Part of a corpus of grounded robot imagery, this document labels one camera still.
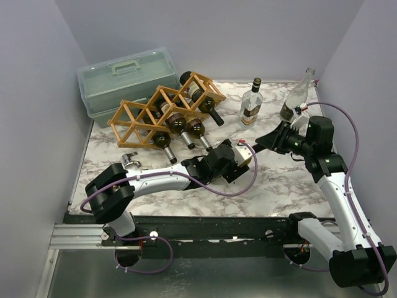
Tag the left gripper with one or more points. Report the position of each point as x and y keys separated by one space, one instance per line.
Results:
x=231 y=174

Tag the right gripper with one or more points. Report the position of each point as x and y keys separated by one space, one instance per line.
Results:
x=282 y=140

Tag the clear square liquor bottle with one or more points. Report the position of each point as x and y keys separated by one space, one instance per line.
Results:
x=250 y=105

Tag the green wine bottle silver neck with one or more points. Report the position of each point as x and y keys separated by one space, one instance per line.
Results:
x=196 y=129

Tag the clear glass bottle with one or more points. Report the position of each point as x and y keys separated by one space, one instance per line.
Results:
x=297 y=96

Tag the green wine bottle black neck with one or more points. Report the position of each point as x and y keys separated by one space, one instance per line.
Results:
x=178 y=125

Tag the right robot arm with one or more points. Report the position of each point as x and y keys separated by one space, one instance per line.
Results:
x=356 y=257

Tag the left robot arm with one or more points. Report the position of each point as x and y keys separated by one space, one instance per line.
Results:
x=110 y=193

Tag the wine bottle in rack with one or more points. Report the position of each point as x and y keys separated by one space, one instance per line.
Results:
x=161 y=105

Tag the wooden wine rack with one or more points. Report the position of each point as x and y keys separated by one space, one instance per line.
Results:
x=134 y=124

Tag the green plastic toolbox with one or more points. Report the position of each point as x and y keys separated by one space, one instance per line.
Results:
x=133 y=78

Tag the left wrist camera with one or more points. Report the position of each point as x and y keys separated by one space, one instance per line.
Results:
x=236 y=149

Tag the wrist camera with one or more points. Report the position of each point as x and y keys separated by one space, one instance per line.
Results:
x=236 y=149
x=300 y=116

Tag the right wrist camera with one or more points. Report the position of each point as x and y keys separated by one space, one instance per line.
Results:
x=300 y=116

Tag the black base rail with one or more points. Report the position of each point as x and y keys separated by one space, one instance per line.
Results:
x=158 y=237

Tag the aluminium rail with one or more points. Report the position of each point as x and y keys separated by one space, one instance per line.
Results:
x=76 y=237

